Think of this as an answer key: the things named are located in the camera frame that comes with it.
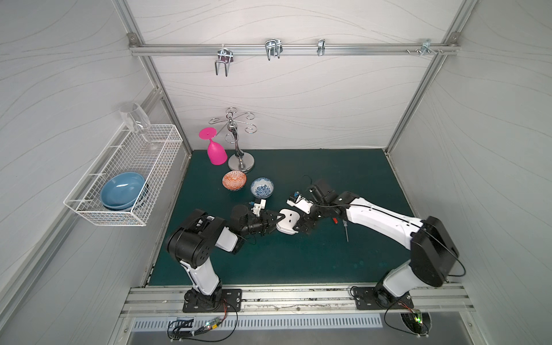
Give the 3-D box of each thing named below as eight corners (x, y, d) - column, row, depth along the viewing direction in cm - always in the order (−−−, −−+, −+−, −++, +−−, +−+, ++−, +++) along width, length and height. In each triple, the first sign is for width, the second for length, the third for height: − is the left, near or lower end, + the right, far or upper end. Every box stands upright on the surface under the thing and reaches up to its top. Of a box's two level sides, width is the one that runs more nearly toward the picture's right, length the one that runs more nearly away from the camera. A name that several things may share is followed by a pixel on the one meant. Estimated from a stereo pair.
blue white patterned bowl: (250, 197, 101) (249, 193, 98) (252, 181, 108) (251, 177, 105) (273, 198, 101) (272, 193, 98) (273, 181, 108) (273, 177, 105)
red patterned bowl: (221, 191, 104) (220, 187, 101) (225, 175, 110) (223, 170, 108) (246, 191, 104) (245, 187, 101) (248, 175, 110) (247, 170, 108)
